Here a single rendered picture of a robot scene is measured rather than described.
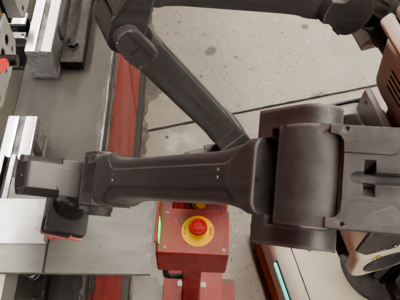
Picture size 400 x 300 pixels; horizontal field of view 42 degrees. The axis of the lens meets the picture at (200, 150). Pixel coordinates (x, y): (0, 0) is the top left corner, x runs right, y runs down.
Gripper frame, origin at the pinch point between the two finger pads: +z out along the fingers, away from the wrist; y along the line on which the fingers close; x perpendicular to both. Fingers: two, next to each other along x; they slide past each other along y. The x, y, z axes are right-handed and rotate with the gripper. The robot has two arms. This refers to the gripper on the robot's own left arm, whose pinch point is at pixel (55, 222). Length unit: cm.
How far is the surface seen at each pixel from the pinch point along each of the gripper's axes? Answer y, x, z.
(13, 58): -15.0, -14.5, -21.0
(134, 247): 3.8, 13.0, -5.5
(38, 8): -56, -10, 10
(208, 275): -20, 68, 66
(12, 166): -11.4, -8.4, 5.6
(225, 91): -109, 80, 73
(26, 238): 2.8, -3.7, 2.9
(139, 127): -85, 45, 85
